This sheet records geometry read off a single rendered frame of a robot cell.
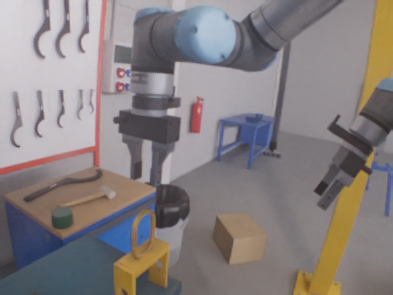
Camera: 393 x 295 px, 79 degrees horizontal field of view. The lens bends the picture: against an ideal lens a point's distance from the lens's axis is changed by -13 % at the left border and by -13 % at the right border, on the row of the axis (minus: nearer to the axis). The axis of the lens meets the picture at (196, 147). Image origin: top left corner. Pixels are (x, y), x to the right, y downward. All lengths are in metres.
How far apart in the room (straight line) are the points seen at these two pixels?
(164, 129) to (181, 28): 0.20
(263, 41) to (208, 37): 0.12
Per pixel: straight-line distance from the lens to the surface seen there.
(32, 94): 2.38
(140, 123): 0.56
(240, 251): 2.63
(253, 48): 0.51
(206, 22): 0.42
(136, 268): 0.67
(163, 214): 2.12
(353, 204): 2.18
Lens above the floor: 1.65
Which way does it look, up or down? 15 degrees down
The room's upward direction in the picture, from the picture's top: 6 degrees clockwise
